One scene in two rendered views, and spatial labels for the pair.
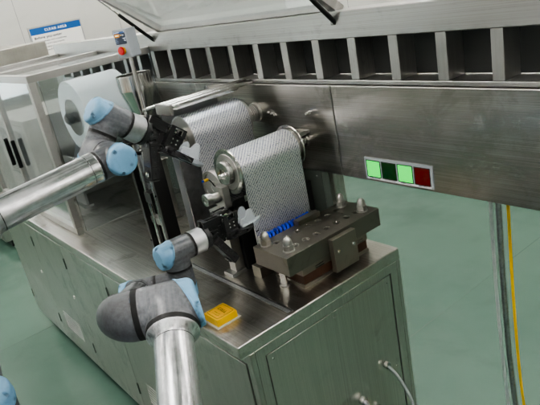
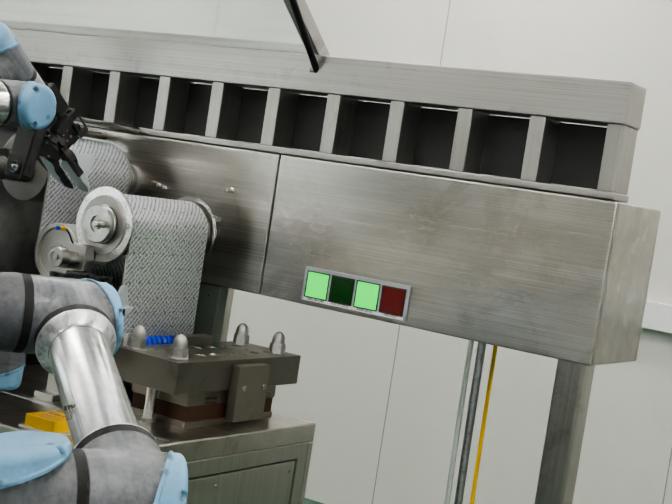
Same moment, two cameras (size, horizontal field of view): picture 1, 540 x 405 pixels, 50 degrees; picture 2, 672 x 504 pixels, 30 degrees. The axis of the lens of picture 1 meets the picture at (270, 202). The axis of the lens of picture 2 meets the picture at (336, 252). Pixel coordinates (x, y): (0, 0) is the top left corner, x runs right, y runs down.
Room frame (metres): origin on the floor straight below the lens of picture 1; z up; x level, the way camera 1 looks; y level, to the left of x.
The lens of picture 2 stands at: (-0.70, 0.62, 1.39)
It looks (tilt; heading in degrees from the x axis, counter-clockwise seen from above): 3 degrees down; 338
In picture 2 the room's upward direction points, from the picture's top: 9 degrees clockwise
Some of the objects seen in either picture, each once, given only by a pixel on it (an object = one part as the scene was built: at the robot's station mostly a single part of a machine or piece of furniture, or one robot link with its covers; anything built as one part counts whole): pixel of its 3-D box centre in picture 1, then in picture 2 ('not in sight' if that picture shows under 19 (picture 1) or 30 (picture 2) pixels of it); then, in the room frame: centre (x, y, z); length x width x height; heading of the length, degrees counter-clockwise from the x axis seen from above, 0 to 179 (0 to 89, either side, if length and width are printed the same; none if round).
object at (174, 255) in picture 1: (174, 252); not in sight; (1.53, 0.30, 1.11); 0.11 x 0.08 x 0.09; 125
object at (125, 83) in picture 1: (134, 81); not in sight; (2.38, 0.44, 1.50); 0.14 x 0.14 x 0.06
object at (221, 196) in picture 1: (226, 231); (63, 321); (1.74, 0.16, 1.05); 0.06 x 0.05 x 0.31; 125
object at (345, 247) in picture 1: (344, 250); (248, 392); (1.62, -0.20, 0.96); 0.10 x 0.03 x 0.11; 125
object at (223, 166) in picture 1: (225, 173); (100, 224); (1.73, 0.12, 1.25); 0.07 x 0.02 x 0.07; 35
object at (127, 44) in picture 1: (124, 42); not in sight; (2.20, 0.40, 1.66); 0.07 x 0.07 x 0.10; 53
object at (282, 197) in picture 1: (279, 201); (160, 300); (1.76, -0.03, 1.11); 0.23 x 0.01 x 0.18; 125
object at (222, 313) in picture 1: (220, 314); (53, 422); (1.47, 0.20, 0.91); 0.07 x 0.07 x 0.02; 35
